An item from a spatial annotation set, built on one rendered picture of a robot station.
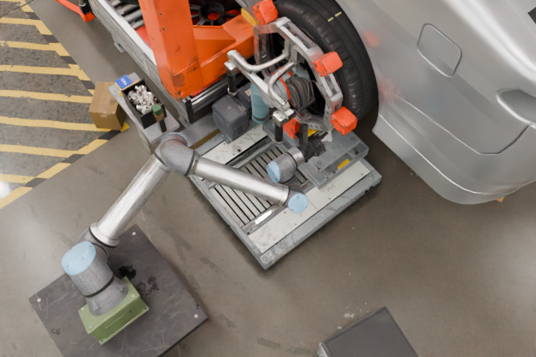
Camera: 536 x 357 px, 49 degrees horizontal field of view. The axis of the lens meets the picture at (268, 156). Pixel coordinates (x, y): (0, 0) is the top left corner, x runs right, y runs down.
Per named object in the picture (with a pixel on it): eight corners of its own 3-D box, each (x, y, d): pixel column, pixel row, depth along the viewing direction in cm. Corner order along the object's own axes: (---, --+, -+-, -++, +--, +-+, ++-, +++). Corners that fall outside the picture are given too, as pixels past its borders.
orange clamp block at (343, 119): (342, 114, 260) (356, 127, 257) (329, 123, 258) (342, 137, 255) (344, 104, 254) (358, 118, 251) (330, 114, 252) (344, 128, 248)
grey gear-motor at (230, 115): (289, 118, 347) (290, 82, 317) (231, 157, 334) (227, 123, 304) (269, 99, 354) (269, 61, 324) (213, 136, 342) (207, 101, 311)
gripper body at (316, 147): (319, 147, 281) (300, 162, 278) (311, 132, 278) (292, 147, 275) (328, 150, 275) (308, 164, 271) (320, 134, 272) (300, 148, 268)
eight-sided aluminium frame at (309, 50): (336, 143, 281) (348, 72, 233) (325, 151, 279) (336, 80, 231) (265, 72, 302) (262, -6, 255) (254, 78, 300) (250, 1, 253)
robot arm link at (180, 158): (164, 144, 238) (314, 197, 255) (165, 135, 250) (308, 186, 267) (155, 170, 241) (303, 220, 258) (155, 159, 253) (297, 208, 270)
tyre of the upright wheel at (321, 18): (417, 100, 251) (343, -41, 238) (376, 129, 244) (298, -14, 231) (342, 109, 313) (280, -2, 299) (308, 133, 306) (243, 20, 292)
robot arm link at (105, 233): (65, 261, 261) (167, 131, 248) (72, 243, 277) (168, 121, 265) (94, 279, 265) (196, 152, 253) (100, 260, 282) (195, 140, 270)
